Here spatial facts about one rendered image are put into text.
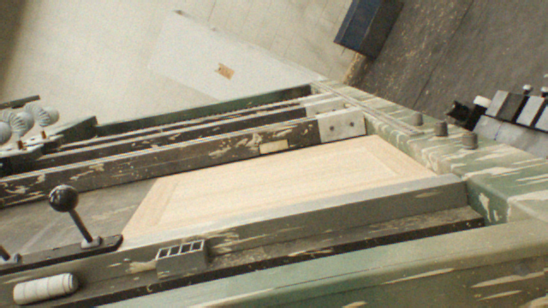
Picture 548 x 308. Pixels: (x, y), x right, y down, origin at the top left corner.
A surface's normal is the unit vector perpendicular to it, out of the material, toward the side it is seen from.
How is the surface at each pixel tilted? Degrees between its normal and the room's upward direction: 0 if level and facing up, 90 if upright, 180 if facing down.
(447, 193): 90
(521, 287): 90
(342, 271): 55
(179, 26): 90
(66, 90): 90
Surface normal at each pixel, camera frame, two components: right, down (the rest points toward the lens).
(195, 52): 0.01, 0.29
